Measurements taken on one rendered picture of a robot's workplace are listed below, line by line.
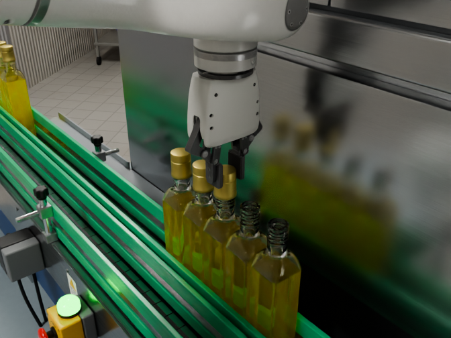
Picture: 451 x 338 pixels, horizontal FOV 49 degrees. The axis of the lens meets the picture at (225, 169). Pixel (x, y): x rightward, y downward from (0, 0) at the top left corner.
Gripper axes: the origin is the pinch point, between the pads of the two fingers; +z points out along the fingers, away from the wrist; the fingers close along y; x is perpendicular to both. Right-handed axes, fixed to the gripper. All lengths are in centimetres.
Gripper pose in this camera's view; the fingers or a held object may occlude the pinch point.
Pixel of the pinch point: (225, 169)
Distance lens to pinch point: 74.3
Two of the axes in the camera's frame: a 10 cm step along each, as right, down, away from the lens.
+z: 0.0, 8.8, 4.7
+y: -7.8, 3.0, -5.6
